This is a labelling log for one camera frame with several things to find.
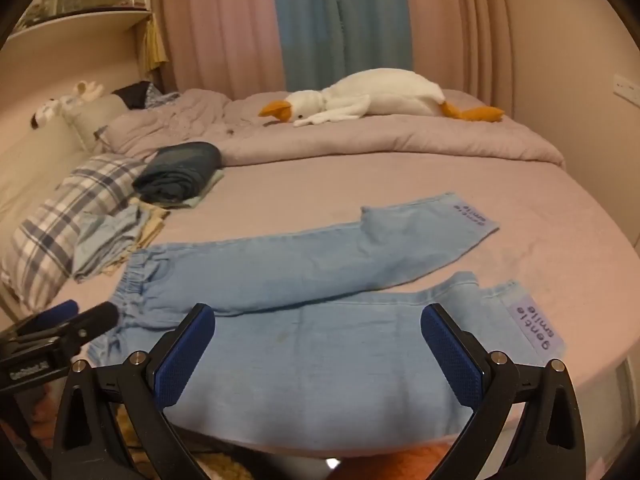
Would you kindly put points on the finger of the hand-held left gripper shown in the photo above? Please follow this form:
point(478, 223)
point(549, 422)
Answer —
point(97, 318)
point(60, 311)

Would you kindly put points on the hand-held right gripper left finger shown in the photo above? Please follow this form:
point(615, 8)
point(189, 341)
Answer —
point(185, 355)

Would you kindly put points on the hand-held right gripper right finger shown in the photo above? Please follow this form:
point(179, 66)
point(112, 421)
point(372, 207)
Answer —
point(450, 360)

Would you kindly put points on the light blue denim pants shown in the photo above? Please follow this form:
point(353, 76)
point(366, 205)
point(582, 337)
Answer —
point(310, 360)

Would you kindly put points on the folded light blue garment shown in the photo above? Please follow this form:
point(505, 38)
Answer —
point(100, 240)

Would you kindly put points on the blue plaid pillow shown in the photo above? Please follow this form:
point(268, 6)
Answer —
point(55, 220)

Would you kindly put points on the folded beige garment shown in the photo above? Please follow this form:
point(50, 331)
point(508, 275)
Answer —
point(152, 221)

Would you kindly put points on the beige headboard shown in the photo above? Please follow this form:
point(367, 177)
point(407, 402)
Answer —
point(35, 160)

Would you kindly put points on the folded light green cloth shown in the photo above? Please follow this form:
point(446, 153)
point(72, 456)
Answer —
point(209, 191)

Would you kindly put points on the folded dark jeans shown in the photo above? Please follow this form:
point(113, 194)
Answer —
point(180, 170)

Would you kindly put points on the small white plush toy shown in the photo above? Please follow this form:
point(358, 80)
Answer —
point(85, 91)
point(46, 112)

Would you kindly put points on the dark crumpled clothing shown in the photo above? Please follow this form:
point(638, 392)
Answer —
point(131, 95)

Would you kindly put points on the pink quilt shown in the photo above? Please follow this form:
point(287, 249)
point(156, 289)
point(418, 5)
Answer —
point(400, 140)

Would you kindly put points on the blue patterned cloth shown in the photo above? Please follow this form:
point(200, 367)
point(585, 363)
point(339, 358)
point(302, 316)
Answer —
point(161, 96)

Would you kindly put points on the white goose plush toy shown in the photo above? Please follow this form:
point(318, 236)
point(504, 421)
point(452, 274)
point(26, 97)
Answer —
point(380, 90)

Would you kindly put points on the yellow hanging cloth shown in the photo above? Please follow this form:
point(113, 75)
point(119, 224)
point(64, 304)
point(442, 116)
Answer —
point(155, 45)

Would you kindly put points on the pink curtain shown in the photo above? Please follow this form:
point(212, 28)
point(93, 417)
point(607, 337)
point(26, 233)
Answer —
point(220, 25)
point(460, 25)

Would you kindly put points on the blue curtain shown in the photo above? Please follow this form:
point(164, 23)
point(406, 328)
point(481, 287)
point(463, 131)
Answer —
point(340, 20)

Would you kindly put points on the white wall shelf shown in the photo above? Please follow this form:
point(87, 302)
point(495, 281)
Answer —
point(85, 15)

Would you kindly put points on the white wall socket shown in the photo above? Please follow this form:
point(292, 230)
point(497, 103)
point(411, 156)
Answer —
point(627, 89)

